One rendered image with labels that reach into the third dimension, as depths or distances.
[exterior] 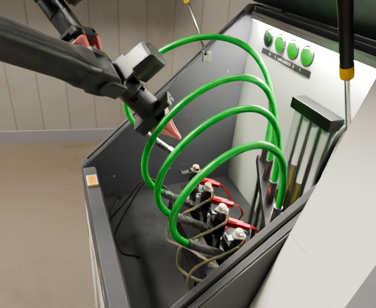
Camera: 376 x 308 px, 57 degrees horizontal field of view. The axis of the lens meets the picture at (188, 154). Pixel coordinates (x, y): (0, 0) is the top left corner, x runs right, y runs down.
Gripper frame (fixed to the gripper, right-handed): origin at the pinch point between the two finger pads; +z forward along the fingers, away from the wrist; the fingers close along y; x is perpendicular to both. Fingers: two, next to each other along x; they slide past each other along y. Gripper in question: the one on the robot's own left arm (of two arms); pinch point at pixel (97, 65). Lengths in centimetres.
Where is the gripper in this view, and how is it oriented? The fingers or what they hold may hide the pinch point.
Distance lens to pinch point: 91.8
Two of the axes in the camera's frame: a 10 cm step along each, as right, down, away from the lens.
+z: 5.9, 8.0, 1.0
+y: 2.2, -2.8, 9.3
